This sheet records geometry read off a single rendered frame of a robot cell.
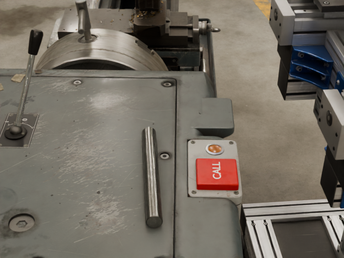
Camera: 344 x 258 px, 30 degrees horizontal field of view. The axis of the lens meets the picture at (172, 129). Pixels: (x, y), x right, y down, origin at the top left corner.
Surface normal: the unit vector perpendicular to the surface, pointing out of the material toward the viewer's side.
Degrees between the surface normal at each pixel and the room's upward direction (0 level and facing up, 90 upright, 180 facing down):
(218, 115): 0
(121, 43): 20
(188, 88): 0
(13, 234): 0
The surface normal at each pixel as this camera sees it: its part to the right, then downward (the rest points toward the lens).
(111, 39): 0.18, -0.80
